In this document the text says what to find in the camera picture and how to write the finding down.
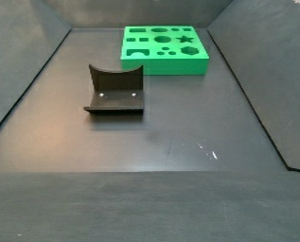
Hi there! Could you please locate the black curved holder stand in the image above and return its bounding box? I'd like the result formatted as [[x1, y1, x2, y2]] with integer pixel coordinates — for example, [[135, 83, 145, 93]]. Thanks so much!
[[84, 65, 145, 113]]

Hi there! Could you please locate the green shape sorter block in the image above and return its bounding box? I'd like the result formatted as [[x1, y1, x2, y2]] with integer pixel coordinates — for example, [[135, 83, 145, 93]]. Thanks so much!
[[121, 26, 210, 75]]

